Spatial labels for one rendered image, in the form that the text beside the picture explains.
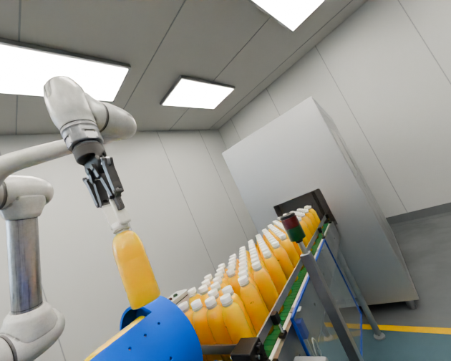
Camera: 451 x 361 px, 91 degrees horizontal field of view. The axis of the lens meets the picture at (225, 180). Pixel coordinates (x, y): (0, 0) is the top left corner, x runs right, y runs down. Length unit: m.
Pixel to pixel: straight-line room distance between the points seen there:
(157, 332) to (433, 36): 4.54
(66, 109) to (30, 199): 0.57
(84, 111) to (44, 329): 0.94
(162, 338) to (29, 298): 0.73
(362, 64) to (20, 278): 4.65
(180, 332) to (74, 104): 0.66
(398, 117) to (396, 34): 1.18
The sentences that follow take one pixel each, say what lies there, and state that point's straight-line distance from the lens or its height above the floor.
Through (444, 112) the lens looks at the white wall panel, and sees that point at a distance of 4.44.
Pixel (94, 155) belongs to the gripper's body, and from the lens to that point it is 0.67.
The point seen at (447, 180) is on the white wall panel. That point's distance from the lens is 4.52.
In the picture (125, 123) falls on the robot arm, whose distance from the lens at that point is 0.84.
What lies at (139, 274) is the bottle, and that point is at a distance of 0.61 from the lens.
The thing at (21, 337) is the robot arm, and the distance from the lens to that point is 1.30.
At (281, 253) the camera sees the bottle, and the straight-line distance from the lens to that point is 1.24.
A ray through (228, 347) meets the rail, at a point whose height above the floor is 0.97.
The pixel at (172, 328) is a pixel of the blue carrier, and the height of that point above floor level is 1.15.
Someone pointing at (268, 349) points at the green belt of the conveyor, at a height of 0.90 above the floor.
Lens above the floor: 1.37
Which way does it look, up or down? 7 degrees up
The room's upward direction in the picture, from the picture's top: 24 degrees counter-clockwise
